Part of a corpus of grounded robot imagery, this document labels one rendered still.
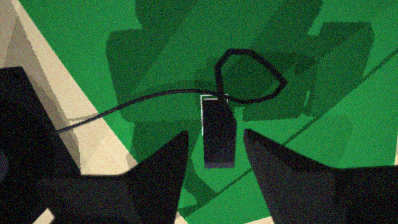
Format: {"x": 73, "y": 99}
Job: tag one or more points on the green circuit board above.
{"x": 340, "y": 58}

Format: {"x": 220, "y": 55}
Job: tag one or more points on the black fan cable with plug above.
{"x": 218, "y": 120}

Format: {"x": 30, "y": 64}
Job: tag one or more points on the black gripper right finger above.
{"x": 299, "y": 190}

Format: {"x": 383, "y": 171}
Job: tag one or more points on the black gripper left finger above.
{"x": 146, "y": 194}

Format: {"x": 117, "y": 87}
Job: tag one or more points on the dark grey computer fan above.
{"x": 25, "y": 155}

